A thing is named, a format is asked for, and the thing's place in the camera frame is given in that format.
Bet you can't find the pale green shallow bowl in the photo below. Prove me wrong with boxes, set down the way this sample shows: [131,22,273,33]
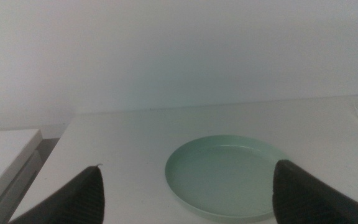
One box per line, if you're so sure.
[165,134,289,224]

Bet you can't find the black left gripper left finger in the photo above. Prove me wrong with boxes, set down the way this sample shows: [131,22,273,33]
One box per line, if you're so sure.
[8,165,106,224]

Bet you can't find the white side table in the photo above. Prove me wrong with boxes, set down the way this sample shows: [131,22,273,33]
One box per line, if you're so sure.
[0,128,44,224]

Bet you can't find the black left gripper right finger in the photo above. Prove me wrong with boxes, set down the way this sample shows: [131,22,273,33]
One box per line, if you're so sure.
[272,159,358,224]

